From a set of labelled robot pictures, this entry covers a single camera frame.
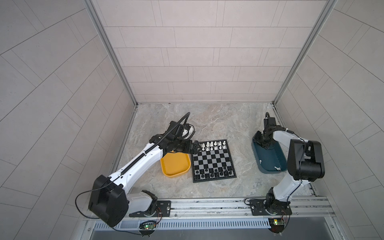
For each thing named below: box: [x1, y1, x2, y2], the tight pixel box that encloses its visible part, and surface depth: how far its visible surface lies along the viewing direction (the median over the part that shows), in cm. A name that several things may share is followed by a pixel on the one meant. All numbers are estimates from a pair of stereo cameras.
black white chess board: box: [191, 139, 237, 183], surface depth 86 cm
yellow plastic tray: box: [160, 150, 191, 178], surface depth 86 cm
